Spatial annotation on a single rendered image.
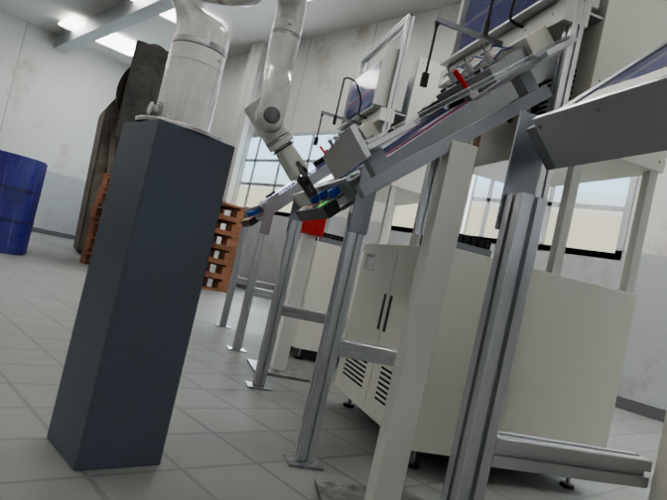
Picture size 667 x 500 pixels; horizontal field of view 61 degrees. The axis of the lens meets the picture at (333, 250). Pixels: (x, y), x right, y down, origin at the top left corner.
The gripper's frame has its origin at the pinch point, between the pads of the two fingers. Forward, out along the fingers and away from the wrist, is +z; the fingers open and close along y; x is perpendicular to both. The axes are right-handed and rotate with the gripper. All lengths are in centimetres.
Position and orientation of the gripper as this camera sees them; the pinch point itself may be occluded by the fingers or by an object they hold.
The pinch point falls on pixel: (310, 190)
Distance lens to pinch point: 177.7
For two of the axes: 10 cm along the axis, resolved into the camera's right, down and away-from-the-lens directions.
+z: 5.2, 8.4, 1.7
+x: 8.1, -5.5, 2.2
